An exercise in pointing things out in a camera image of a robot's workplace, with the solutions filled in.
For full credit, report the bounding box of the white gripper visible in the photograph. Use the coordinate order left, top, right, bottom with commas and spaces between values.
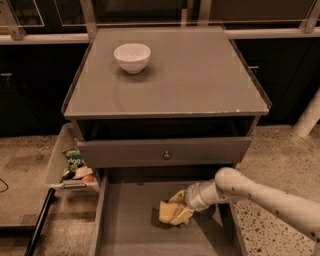
168, 180, 223, 226

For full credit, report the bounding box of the yellow sponge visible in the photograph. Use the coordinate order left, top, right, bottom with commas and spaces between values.
159, 201, 188, 226

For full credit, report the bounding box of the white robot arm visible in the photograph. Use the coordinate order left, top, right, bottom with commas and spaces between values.
159, 167, 320, 256

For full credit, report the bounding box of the round metal drawer knob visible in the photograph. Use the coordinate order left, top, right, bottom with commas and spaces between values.
163, 151, 172, 160

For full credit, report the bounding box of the grey open middle drawer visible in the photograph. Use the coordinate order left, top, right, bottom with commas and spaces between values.
90, 174, 243, 256

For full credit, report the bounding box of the grey top drawer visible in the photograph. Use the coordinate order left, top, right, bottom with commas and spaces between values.
77, 137, 251, 168

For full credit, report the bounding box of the grey drawer cabinet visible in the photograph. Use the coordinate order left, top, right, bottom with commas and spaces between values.
61, 25, 273, 256

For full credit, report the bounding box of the red white object in bin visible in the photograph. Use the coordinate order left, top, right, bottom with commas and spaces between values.
73, 166, 94, 182

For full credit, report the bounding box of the green snack bag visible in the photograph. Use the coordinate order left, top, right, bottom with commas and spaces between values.
63, 148, 85, 173

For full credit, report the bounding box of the clear plastic storage bin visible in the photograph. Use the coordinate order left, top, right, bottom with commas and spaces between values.
45, 123, 100, 193

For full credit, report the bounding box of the black bar on floor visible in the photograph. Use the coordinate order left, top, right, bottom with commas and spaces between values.
24, 188, 56, 256

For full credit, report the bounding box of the white ceramic bowl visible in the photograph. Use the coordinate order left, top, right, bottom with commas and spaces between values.
113, 43, 151, 74

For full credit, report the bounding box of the black cable on floor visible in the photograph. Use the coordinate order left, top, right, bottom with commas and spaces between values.
0, 177, 10, 194

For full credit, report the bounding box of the white railing frame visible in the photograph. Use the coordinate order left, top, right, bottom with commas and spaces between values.
0, 0, 320, 45

